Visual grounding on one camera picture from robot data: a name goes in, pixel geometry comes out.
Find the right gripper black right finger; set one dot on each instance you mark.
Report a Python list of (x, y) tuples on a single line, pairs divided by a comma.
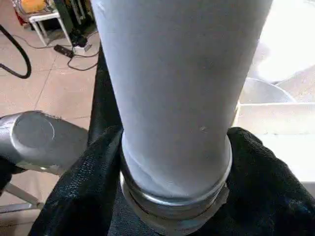
[(266, 196)]

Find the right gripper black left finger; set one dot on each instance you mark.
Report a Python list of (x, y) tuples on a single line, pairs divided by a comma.
[(78, 196)]

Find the white plastic table top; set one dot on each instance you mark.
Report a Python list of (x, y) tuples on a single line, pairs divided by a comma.
[(280, 128)]

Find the white plastic table leg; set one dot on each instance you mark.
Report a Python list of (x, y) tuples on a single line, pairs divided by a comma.
[(182, 88)]

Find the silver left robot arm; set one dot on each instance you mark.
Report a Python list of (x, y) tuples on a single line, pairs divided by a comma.
[(39, 140)]

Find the black power strip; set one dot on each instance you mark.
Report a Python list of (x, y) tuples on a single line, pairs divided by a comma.
[(63, 50)]

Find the white plug adapter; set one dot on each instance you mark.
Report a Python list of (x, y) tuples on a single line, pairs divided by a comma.
[(81, 48)]

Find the white metal stool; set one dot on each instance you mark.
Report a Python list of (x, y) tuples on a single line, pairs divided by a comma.
[(42, 17)]

